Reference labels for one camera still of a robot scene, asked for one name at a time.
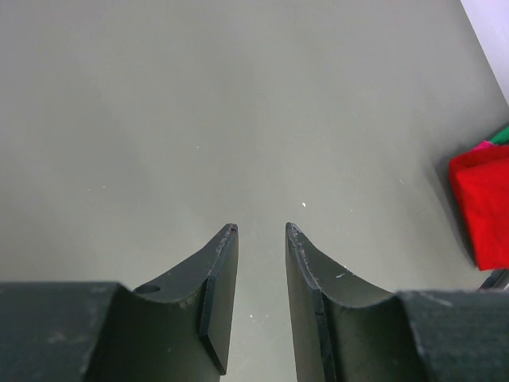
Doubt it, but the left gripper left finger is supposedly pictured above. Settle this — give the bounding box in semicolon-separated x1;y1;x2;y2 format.
1;224;239;381

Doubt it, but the folded pink t shirt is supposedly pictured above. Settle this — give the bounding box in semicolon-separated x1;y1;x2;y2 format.
475;140;496;150

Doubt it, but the red t shirt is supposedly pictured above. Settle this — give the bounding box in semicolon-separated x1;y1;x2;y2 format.
449;146;508;271

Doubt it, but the folded green t shirt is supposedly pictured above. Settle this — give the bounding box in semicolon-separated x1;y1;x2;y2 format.
490;127;509;146

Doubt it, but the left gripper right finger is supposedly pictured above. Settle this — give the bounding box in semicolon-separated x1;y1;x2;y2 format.
286;223;508;381

